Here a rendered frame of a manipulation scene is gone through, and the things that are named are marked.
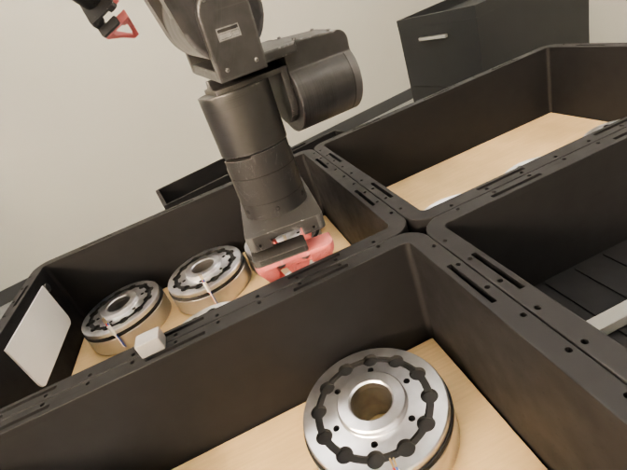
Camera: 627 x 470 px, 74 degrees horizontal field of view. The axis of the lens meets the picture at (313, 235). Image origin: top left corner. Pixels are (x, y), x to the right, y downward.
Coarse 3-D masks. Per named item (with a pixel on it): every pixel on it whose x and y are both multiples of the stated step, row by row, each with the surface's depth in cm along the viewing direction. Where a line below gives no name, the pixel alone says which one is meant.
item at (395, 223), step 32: (320, 160) 52; (352, 192) 41; (384, 224) 35; (64, 256) 54; (32, 288) 49; (0, 320) 43; (192, 320) 31; (128, 352) 31; (64, 384) 30; (0, 416) 29
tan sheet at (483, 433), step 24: (432, 360) 33; (456, 384) 31; (456, 408) 29; (480, 408) 29; (264, 432) 33; (288, 432) 32; (480, 432) 27; (504, 432) 27; (216, 456) 32; (240, 456) 32; (264, 456) 31; (288, 456) 30; (456, 456) 27; (480, 456) 26; (504, 456) 26; (528, 456) 25
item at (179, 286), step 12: (204, 252) 57; (216, 252) 56; (228, 252) 55; (240, 252) 54; (228, 264) 52; (240, 264) 52; (180, 276) 54; (216, 276) 50; (228, 276) 50; (168, 288) 52; (180, 288) 51; (192, 288) 50; (204, 288) 49
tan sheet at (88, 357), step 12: (324, 216) 61; (324, 228) 58; (336, 228) 57; (336, 240) 54; (252, 276) 54; (252, 288) 51; (180, 312) 52; (168, 324) 51; (180, 324) 50; (84, 348) 52; (84, 360) 50; (96, 360) 49
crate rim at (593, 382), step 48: (432, 240) 30; (288, 288) 31; (480, 288) 25; (192, 336) 30; (528, 336) 20; (96, 384) 29; (576, 384) 18; (624, 384) 17; (0, 432) 28; (624, 432) 16
